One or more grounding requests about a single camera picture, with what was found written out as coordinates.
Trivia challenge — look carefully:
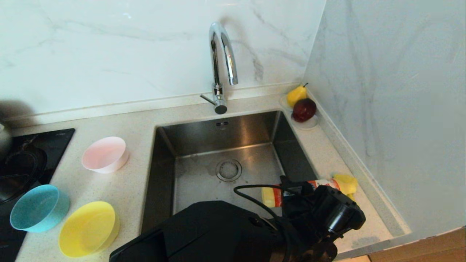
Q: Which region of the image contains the black glass cooktop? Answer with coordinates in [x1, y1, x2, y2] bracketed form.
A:
[0, 128, 76, 262]

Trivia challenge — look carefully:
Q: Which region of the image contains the left wrist camera unit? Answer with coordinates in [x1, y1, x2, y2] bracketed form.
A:
[315, 185, 366, 238]

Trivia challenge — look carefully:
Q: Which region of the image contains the pink plastic bowl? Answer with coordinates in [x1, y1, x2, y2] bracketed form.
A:
[82, 136, 129, 174]

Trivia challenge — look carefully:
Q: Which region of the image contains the yellow pear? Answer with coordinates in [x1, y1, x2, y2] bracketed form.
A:
[287, 83, 308, 108]

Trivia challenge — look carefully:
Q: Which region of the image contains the dark red apple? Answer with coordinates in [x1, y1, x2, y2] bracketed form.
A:
[292, 98, 317, 123]

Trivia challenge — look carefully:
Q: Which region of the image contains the chrome gooseneck faucet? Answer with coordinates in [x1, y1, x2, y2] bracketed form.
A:
[200, 21, 239, 115]

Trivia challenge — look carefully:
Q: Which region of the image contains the yellow plastic bowl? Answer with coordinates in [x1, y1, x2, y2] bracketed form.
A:
[59, 201, 120, 258]

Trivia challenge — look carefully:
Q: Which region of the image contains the orange dish soap bottle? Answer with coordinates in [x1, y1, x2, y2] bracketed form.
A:
[261, 178, 355, 208]

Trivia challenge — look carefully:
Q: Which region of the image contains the round metal sink drain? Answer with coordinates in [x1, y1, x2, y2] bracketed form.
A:
[216, 159, 242, 182]

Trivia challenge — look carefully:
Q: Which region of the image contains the metal kettle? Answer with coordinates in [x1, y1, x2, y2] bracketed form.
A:
[0, 123, 12, 160]

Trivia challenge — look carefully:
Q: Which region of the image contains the stainless steel sink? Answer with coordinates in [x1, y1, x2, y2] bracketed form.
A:
[141, 110, 330, 233]

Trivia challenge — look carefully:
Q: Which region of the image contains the small white saucer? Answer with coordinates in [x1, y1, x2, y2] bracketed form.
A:
[291, 114, 319, 130]

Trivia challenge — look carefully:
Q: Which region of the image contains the blue plastic bowl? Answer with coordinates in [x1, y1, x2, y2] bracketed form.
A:
[10, 184, 70, 233]

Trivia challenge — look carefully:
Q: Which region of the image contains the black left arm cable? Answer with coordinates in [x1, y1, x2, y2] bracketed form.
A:
[234, 184, 292, 262]

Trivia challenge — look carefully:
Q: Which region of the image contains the black round pan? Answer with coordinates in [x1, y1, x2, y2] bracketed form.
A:
[0, 146, 48, 204]

